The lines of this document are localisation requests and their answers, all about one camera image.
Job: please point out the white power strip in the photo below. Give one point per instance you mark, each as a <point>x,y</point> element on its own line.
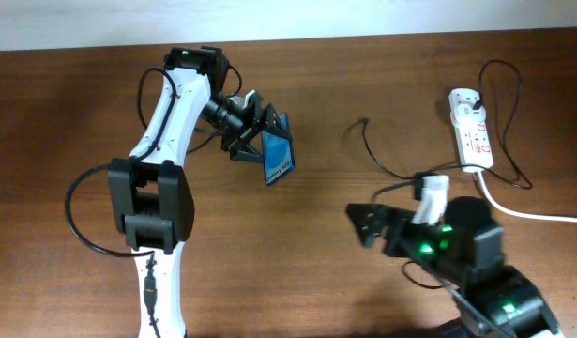
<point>473,142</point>

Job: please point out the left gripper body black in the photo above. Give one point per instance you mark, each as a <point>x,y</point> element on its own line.
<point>250,124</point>

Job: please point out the white charger plug adapter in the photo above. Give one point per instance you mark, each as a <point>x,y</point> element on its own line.
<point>464,114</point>

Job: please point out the blue screen smartphone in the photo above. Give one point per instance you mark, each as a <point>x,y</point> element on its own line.
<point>279,157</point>

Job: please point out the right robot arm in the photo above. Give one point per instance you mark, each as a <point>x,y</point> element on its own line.
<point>463,251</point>

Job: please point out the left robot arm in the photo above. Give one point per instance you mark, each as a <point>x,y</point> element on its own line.
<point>153,206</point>

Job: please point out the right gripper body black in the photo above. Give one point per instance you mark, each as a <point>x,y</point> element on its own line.
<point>391,233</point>

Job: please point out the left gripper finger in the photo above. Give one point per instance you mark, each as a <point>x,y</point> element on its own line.
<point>245,152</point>
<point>274,125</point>

